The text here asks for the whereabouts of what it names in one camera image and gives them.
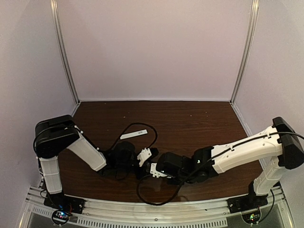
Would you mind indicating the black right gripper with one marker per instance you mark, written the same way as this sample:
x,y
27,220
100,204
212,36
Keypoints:
x,y
185,176

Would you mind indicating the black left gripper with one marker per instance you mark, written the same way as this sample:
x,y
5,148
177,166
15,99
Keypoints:
x,y
137,155

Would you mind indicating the white remote battery cover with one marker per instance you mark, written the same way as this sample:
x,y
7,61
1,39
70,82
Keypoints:
x,y
133,134

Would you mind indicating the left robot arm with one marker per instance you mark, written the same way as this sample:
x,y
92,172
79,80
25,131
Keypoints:
x,y
61,135

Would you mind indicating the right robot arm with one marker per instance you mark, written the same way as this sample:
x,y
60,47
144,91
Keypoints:
x,y
279,142

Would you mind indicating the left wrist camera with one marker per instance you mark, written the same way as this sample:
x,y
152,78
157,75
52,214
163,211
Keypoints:
x,y
146,154

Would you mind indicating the white slotted front rail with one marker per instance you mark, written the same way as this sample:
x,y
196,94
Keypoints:
x,y
110,214

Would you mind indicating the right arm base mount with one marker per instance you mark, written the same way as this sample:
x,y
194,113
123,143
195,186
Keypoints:
x,y
246,202

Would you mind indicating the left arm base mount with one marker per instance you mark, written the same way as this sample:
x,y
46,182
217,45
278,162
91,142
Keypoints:
x,y
65,203

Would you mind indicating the aluminium right corner post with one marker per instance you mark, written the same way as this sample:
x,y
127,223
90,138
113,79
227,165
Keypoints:
x,y
253,17

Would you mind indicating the aluminium corner post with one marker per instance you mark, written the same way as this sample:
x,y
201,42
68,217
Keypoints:
x,y
62,50
253,17

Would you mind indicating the aluminium left corner post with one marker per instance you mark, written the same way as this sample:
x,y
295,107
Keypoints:
x,y
62,50

